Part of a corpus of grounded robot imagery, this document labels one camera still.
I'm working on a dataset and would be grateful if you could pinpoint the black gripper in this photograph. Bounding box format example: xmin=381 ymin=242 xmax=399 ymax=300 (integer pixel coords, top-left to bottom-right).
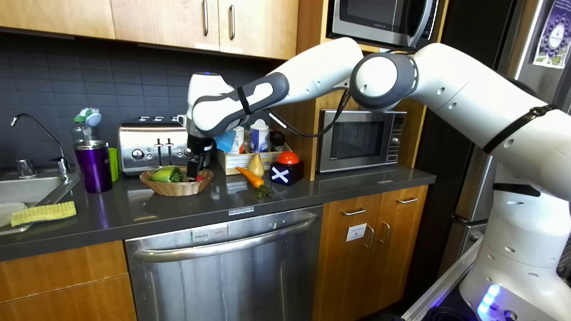
xmin=185 ymin=135 xmax=217 ymax=181

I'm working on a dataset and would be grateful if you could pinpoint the grey robot base cart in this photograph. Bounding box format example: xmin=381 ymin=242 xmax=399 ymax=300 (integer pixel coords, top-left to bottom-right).
xmin=401 ymin=238 xmax=524 ymax=321

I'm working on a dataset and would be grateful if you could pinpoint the green bell pepper toy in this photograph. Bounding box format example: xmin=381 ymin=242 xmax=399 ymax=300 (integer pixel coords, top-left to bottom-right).
xmin=148 ymin=165 xmax=187 ymax=184

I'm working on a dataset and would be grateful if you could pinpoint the orange carrot toy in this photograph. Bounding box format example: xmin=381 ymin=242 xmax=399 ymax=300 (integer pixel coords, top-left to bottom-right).
xmin=233 ymin=167 xmax=265 ymax=192

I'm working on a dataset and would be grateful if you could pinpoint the yellow pear toy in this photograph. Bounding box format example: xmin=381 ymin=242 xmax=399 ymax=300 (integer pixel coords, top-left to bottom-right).
xmin=246 ymin=152 xmax=265 ymax=181

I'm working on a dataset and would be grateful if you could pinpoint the round wicker basket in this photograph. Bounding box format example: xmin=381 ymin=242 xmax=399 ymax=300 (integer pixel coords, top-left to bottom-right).
xmin=137 ymin=168 xmax=215 ymax=199

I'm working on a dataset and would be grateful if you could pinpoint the cardboard caddy box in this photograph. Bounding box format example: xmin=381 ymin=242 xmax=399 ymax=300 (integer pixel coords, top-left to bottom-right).
xmin=215 ymin=140 xmax=292 ymax=179

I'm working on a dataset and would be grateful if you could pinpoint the orange and white carton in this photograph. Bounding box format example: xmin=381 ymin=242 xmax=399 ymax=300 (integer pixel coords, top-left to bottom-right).
xmin=230 ymin=126 xmax=248 ymax=158

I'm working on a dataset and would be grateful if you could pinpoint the silver toaster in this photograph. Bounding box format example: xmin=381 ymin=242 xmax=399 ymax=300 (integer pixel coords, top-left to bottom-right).
xmin=116 ymin=122 xmax=194 ymax=179

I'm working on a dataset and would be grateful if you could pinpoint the white bottle with blue label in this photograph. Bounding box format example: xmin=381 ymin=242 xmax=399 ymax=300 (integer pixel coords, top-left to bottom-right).
xmin=248 ymin=118 xmax=271 ymax=156

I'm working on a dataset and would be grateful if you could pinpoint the dark round ball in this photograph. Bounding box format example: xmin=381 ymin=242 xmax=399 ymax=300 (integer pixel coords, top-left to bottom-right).
xmin=267 ymin=129 xmax=287 ymax=151

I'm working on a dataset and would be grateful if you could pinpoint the black pot with white cross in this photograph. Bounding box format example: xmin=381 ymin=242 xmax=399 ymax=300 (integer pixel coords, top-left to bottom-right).
xmin=267 ymin=151 xmax=305 ymax=188

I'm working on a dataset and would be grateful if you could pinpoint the green cup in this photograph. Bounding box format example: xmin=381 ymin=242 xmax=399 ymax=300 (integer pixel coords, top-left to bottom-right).
xmin=107 ymin=147 xmax=121 ymax=184

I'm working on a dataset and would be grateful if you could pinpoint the tall wooden shelf cabinet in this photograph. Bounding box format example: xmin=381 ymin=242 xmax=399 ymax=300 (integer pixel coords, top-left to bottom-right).
xmin=269 ymin=0 xmax=447 ymax=184

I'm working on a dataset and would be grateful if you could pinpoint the purple tumbler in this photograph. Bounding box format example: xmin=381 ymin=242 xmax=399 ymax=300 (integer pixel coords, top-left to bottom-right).
xmin=73 ymin=142 xmax=114 ymax=195

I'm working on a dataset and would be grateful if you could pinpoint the stainless steel dishwasher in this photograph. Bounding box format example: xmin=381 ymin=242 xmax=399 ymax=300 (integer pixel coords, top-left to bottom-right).
xmin=123 ymin=206 xmax=324 ymax=321

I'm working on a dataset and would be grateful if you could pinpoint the bottle with green blue cap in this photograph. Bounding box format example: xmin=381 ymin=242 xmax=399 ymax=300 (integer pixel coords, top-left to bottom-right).
xmin=71 ymin=108 xmax=103 ymax=147

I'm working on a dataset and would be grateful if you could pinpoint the chrome sink faucet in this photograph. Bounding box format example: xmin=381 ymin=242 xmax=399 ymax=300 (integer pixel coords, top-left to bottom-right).
xmin=7 ymin=113 xmax=71 ymax=186

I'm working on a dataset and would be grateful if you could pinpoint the wooden upper cabinet door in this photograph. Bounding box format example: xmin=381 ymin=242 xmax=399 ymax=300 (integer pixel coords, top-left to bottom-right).
xmin=217 ymin=0 xmax=299 ymax=61
xmin=0 ymin=0 xmax=117 ymax=42
xmin=108 ymin=0 xmax=223 ymax=54

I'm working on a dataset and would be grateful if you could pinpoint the wooden cabinet door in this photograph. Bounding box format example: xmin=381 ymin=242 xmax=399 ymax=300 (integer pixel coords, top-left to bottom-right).
xmin=0 ymin=0 xmax=117 ymax=42
xmin=217 ymin=0 xmax=299 ymax=61
xmin=312 ymin=193 xmax=383 ymax=321
xmin=108 ymin=0 xmax=223 ymax=54
xmin=374 ymin=184 xmax=430 ymax=313

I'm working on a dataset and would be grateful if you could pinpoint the small silver microwave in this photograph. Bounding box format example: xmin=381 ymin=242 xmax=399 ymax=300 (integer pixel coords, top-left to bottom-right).
xmin=315 ymin=108 xmax=408 ymax=176

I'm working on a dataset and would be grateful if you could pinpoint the yellow sponge cloth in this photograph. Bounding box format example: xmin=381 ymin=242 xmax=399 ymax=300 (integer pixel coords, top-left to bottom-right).
xmin=8 ymin=201 xmax=78 ymax=231

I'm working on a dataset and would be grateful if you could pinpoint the white label on cabinet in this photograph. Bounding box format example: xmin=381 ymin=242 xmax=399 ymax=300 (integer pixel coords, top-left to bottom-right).
xmin=344 ymin=222 xmax=369 ymax=243

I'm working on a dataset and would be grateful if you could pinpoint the wooden lower cabinet door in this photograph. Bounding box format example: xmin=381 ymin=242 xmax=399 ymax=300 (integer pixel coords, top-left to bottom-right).
xmin=312 ymin=193 xmax=383 ymax=321
xmin=374 ymin=184 xmax=430 ymax=313

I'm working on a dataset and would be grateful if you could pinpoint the small chrome sink knob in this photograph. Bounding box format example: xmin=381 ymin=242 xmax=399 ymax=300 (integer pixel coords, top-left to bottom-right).
xmin=14 ymin=158 xmax=35 ymax=181

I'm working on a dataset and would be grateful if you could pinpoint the steel sink basin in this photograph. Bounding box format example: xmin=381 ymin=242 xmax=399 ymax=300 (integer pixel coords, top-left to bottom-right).
xmin=0 ymin=170 xmax=82 ymax=240

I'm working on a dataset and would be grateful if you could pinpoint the wide wooden lower cabinet front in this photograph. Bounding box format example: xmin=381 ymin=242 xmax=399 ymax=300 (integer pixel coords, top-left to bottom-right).
xmin=0 ymin=240 xmax=139 ymax=321

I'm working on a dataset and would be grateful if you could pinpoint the large built-in microwave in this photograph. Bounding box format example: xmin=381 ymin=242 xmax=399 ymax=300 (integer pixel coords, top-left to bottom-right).
xmin=330 ymin=0 xmax=442 ymax=51

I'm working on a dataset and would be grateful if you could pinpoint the stainless steel fridge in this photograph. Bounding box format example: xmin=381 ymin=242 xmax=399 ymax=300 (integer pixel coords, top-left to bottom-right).
xmin=442 ymin=0 xmax=571 ymax=265

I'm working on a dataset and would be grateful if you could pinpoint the purple white poster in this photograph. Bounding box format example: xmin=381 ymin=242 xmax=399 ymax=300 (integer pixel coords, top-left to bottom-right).
xmin=531 ymin=0 xmax=571 ymax=70

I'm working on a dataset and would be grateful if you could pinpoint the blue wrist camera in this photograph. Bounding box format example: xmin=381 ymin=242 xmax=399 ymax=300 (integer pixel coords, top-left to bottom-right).
xmin=214 ymin=131 xmax=237 ymax=156

